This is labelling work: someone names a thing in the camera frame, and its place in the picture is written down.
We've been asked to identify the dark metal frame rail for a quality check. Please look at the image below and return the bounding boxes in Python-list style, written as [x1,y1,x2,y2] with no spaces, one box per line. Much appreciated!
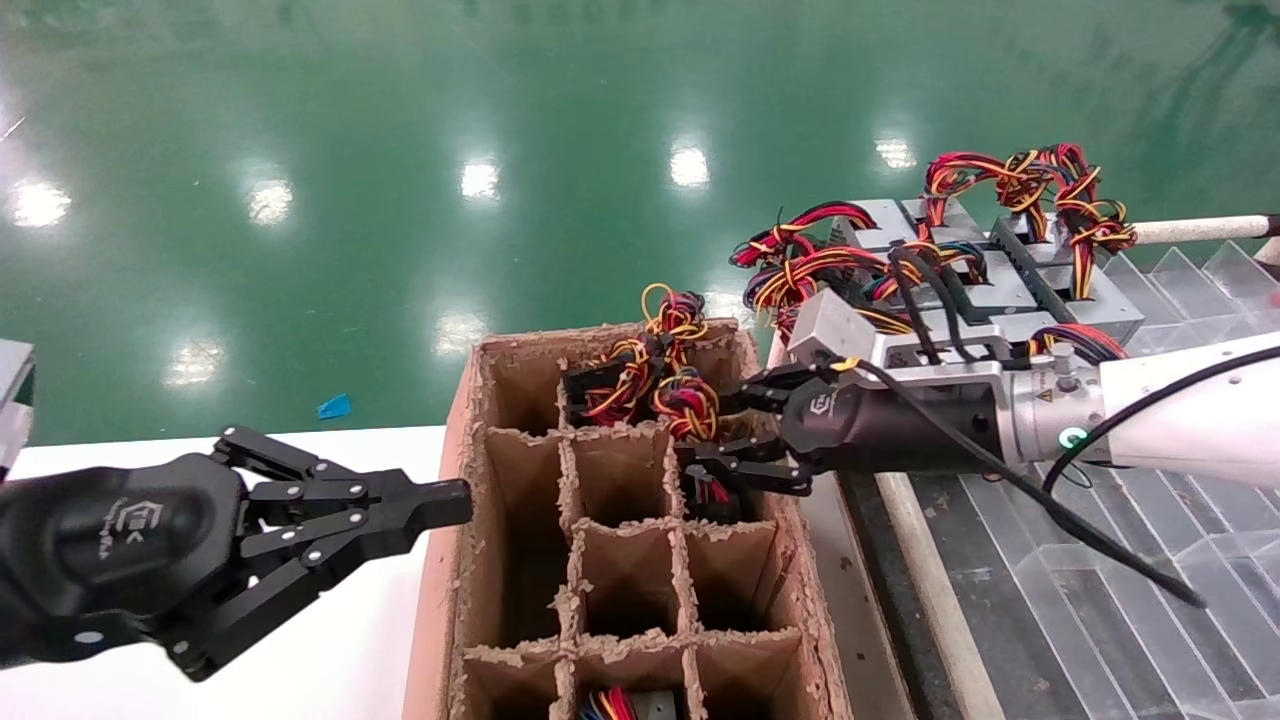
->
[835,470,951,720]

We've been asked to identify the white horizontal pipe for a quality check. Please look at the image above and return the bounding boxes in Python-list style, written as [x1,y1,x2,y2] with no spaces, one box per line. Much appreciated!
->
[1130,213,1266,246]

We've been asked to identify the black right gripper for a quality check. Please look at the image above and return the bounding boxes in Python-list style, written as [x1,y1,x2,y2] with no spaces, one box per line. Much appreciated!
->
[678,358,1006,498]

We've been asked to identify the brown cardboard box with dividers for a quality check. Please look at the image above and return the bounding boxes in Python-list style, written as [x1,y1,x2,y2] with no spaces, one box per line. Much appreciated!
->
[402,318,851,720]

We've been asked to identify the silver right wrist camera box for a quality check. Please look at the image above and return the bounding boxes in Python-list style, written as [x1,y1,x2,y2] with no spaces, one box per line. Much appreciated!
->
[785,290,886,369]

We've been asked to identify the black camera cable loop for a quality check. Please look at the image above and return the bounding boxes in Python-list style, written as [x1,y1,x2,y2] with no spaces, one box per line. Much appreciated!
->
[888,243,991,363]

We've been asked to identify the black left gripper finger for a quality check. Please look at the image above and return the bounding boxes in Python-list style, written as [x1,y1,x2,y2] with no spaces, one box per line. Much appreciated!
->
[165,503,473,683]
[213,426,473,528]

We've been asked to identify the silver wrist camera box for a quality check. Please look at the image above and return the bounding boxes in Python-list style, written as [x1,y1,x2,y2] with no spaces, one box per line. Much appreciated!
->
[0,340,36,471]
[785,290,886,369]

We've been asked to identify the long black cable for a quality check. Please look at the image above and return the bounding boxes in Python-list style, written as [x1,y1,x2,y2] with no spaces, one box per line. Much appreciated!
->
[845,358,1208,608]

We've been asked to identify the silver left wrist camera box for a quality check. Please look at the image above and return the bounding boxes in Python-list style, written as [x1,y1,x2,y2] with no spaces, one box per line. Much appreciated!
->
[0,340,36,471]

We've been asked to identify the clear plastic divider tray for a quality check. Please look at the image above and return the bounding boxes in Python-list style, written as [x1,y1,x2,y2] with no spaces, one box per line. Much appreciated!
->
[900,240,1280,720]

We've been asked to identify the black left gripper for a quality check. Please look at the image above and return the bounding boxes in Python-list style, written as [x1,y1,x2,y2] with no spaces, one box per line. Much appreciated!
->
[0,453,253,669]

